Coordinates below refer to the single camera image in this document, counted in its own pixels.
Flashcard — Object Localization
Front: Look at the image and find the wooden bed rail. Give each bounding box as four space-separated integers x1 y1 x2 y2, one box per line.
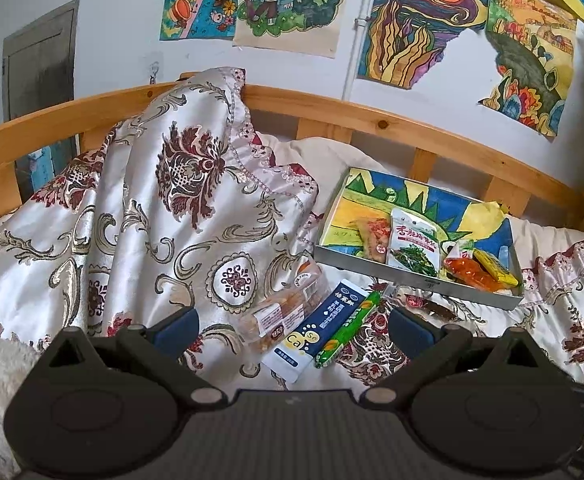
0 72 584 241

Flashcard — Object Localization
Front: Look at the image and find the orange-haired girl wall drawing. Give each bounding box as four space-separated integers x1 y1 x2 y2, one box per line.
159 0 245 42

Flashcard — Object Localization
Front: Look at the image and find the grey shallow tray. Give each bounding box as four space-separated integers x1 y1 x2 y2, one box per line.
314 166 525 311

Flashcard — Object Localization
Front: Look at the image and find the silver green vegetable snack packet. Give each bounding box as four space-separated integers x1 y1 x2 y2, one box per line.
387 208 443 278

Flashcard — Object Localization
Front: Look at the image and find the blue and white powder packet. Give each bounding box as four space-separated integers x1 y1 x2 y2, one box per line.
262 280 367 386

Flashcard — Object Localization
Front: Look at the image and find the orange snack packet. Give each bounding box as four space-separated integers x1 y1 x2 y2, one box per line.
442 255 503 293

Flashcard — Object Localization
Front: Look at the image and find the grey door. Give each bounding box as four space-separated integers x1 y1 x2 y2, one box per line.
2 0 80 201

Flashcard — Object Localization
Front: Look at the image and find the clear packet with brown snack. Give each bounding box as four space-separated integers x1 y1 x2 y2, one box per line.
382 282 465 323

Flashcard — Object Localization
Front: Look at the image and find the green stick snack packet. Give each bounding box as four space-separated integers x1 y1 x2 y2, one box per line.
313 291 383 368

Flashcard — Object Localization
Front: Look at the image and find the white wall pipe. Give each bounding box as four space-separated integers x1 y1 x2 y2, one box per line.
342 0 377 103

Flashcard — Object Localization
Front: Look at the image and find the yellow snack packet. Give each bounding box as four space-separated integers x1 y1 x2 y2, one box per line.
472 249 520 288

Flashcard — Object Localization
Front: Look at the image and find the landscape wall drawing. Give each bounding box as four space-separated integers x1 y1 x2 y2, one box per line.
477 0 578 137

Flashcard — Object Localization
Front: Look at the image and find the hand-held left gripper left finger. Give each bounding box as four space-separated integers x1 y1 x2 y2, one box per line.
36 306 230 408

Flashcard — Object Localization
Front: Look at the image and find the blond child wall drawing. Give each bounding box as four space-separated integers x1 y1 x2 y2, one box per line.
232 0 353 58

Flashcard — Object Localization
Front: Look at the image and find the pink meat snack packet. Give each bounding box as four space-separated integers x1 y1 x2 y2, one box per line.
352 216 393 263

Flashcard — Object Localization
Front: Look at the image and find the clear bread packet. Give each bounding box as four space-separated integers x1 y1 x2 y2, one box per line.
239 260 330 356

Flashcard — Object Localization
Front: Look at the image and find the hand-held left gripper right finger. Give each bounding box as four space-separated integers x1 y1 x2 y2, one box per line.
359 307 548 408

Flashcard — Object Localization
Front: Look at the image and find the dinosaur drawing paper liner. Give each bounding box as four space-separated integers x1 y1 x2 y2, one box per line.
319 167 515 288

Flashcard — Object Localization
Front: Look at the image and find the swirling sun wall drawing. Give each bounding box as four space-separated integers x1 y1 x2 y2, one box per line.
357 0 493 88

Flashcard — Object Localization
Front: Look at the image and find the floral satin blanket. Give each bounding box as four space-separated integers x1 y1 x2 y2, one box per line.
0 66 584 391

